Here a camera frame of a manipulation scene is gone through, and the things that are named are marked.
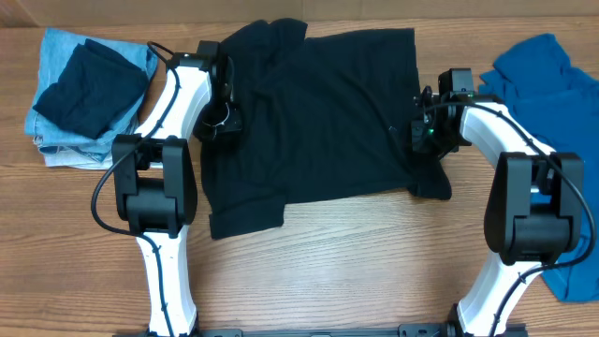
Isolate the black t-shirt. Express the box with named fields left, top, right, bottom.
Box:
left=201, top=19, right=452, bottom=240

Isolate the folded dark navy garment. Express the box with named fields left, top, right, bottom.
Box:
left=34, top=39, right=149, bottom=139

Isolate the cardboard back panel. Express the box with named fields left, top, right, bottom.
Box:
left=1, top=0, right=598, bottom=27

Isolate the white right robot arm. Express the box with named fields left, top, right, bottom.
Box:
left=398, top=68, right=592, bottom=337

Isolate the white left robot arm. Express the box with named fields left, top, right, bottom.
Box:
left=107, top=41, right=242, bottom=336

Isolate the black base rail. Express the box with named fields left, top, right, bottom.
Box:
left=111, top=322, right=530, bottom=337

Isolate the blue t-shirt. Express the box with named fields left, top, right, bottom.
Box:
left=477, top=33, right=599, bottom=303

